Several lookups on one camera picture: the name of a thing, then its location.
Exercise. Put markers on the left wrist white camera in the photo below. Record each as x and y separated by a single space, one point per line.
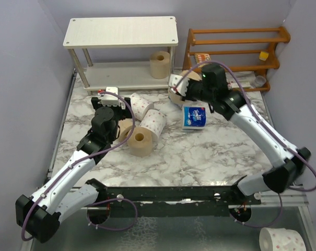
109 97

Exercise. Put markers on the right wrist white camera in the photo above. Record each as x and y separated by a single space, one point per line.
178 84

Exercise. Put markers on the white red-dotted roll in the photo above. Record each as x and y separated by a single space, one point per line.
140 106
154 121

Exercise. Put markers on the yellow cap jar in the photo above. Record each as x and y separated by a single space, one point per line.
263 56

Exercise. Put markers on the black base crossbar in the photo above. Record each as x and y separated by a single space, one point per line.
126 202

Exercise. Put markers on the white red-dotted roll front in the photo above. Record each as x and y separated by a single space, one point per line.
154 121

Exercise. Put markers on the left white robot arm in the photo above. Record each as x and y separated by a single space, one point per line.
41 214

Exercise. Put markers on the orange patterned booklet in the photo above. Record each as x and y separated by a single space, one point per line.
201 57

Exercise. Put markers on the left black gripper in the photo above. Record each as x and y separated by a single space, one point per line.
124 113

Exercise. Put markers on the white dotted roll bottom corner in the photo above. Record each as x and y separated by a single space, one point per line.
280 239

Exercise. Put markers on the brown wooden rack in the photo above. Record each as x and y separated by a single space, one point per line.
238 48

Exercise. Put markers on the clear plastic cup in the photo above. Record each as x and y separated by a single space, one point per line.
259 81

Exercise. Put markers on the white green box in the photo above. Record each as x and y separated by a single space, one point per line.
232 84

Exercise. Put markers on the brown paper roll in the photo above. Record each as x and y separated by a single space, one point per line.
160 64
176 99
140 143
125 127

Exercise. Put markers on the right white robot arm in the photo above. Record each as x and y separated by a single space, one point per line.
288 161

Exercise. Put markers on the aluminium rail frame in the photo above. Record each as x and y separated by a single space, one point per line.
291 196

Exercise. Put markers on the wrist white camera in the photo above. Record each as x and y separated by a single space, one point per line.
109 97
178 84

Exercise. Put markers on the blue wrapped roll lower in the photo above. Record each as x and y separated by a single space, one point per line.
193 118

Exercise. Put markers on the white two-tier shelf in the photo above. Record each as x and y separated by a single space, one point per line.
84 34

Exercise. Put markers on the white red-dotted roll rear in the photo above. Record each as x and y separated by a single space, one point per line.
140 106

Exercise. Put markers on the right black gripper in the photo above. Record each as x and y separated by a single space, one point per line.
190 83

